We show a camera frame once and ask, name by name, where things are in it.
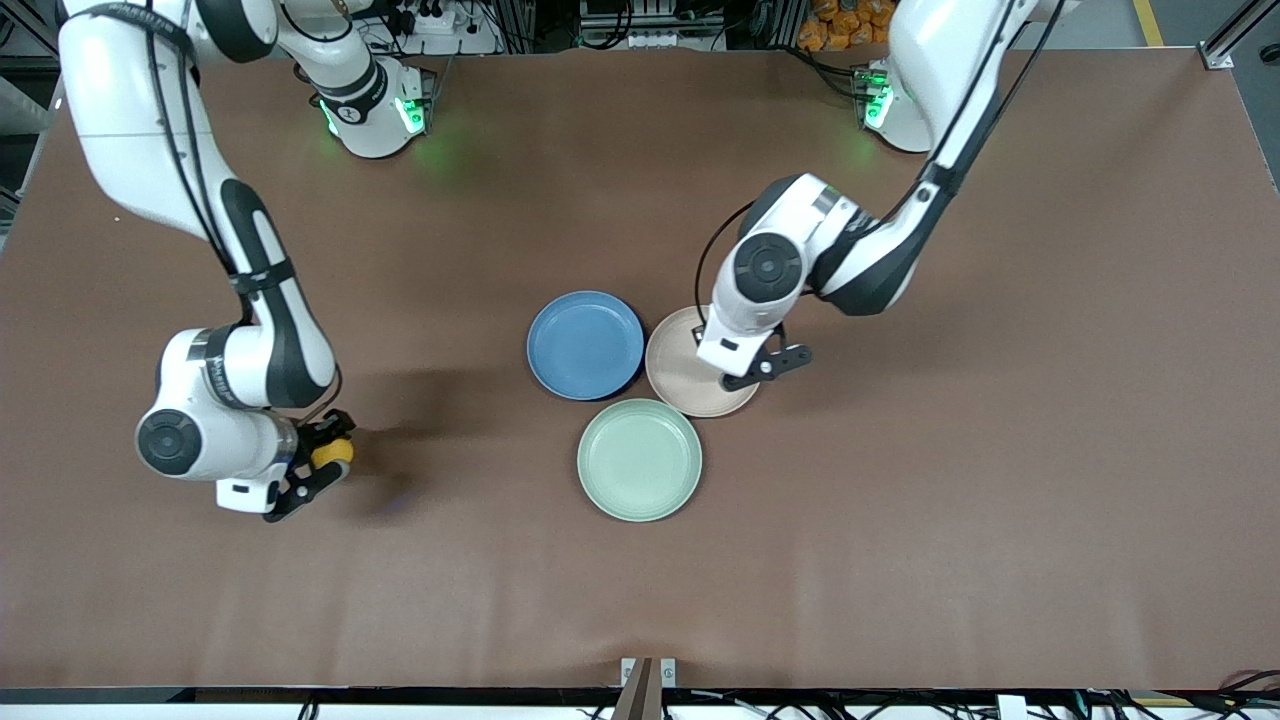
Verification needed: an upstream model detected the metal table edge bracket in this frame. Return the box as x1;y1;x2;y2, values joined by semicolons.
612;657;677;720

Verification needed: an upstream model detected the mint green plate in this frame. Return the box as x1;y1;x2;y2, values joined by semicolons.
577;398;703;523

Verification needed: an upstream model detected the grey electronics box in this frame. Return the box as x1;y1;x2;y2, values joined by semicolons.
580;0;701;49

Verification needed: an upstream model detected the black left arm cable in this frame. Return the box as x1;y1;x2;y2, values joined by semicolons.
693;200;761;321

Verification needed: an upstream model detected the aluminium frame profile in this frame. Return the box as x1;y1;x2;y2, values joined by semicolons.
1200;0;1280;71

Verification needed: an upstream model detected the blue plate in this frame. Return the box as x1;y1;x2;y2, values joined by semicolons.
527;291;646;402

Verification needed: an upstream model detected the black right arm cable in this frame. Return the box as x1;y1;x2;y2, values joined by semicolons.
70;0;251;291

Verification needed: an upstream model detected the white power strip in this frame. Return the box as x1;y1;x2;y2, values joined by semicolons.
405;5;471;36

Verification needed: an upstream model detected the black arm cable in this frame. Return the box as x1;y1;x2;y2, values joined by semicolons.
693;200;761;321
70;0;251;291

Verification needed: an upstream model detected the pile of orange toys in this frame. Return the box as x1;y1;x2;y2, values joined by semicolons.
797;0;896;53

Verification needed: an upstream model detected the beige plate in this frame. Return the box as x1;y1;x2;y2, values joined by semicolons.
645;306;763;419

